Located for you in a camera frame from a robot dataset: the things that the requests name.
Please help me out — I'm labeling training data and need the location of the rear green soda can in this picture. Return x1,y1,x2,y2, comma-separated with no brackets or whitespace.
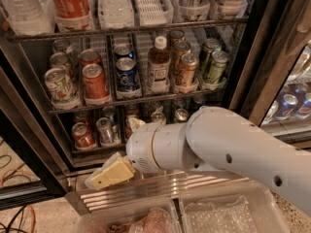
199,38,222,76

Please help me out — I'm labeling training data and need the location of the red cola can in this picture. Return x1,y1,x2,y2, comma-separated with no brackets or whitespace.
80,49,102,66
82,64,110,99

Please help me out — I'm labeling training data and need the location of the bottom shelf orange can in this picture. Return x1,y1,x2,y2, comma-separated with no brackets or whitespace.
124,115,138,140

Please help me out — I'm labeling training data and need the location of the sliding glass fridge door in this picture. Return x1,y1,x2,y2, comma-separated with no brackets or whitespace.
223,0,311,150

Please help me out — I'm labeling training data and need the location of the clear water bottle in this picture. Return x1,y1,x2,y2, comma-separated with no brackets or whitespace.
98,0,134,29
1,0,55,36

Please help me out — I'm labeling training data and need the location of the front green soda can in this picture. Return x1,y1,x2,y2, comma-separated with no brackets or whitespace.
204,50,229,84

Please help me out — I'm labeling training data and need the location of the wire shelf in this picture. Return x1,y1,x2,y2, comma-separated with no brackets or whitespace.
49,88,225,115
5,17,248,43

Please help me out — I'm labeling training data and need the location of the bottom shelf green can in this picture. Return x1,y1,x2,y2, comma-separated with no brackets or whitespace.
174,108,190,122

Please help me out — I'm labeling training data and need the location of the black cable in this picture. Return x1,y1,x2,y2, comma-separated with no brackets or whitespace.
0,205,30,233

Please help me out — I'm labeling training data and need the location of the front brown soda can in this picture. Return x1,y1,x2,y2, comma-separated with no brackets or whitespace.
175,53,199,86

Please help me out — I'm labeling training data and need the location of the tea bottle white cap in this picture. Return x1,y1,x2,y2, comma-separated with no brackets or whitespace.
148,36,170,88

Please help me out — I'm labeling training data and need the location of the white plastic shelf tray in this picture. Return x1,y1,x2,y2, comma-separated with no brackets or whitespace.
134,0,173,26

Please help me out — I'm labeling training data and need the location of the rear red cola can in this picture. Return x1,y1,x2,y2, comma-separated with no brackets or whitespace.
80,49,102,66

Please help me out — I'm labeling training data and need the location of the clear water bottle middle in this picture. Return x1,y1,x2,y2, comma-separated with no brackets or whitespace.
98,0,134,29

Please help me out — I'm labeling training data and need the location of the orange soda bottle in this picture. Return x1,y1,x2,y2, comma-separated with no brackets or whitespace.
53,0,94,32

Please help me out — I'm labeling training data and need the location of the brown soda can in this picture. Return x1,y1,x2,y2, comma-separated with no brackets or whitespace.
167,29,185,48
171,41,191,76
175,53,199,86

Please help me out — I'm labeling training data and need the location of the middle brown soda can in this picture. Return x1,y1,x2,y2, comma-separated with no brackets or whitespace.
171,41,191,76

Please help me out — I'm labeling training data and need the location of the rear brown soda can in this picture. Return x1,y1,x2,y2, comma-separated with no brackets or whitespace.
167,29,185,48

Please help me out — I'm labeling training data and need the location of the bottom shelf silver can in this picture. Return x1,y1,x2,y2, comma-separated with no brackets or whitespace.
96,117,114,144

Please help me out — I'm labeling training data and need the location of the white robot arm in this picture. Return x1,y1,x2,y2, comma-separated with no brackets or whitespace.
86,107,311,215

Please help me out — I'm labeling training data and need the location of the middle wire shelf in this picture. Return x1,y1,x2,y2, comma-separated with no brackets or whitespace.
49,88,225,115

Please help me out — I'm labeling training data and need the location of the clear bin with pink contents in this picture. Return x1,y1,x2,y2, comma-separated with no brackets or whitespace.
71,198,182,233

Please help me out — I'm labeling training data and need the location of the front blue pepsi can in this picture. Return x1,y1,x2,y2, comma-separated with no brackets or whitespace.
116,57,139,92

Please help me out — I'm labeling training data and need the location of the green soda can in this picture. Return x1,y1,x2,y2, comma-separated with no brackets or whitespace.
199,38,222,76
204,50,229,84

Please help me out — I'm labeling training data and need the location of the bottom shelf red can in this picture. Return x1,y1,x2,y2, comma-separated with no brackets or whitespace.
72,122,95,148

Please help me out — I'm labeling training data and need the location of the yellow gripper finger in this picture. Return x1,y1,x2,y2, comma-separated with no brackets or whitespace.
128,116,145,132
85,152,135,190

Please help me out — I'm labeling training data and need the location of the rear blue pepsi can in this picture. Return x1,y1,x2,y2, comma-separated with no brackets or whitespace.
114,44,134,59

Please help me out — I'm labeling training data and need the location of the tall striped can top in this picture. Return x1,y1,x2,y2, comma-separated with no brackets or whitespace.
179,0,210,21

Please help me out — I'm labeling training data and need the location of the blue pepsi can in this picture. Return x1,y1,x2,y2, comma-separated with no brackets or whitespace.
114,44,134,59
116,57,139,92

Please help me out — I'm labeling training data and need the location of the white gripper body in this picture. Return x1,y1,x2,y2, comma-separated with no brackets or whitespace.
125,123,159,173

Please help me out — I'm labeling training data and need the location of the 7up can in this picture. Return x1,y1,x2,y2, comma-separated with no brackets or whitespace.
45,68,76,103
52,40,75,58
50,52,76,81

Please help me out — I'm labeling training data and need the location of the clear bin with bubble wrap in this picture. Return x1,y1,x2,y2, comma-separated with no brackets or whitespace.
179,183,290,233

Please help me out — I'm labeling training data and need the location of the orange cable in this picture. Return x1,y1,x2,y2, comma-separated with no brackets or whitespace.
0,167,37,233

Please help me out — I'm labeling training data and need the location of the front red cola can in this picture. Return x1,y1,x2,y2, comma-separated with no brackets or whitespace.
82,64,110,99

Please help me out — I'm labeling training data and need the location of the top wire shelf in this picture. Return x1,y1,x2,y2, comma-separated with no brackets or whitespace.
5,17,248,43

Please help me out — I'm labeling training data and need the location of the clear water bottle left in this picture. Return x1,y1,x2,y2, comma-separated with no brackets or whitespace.
1,0,55,36

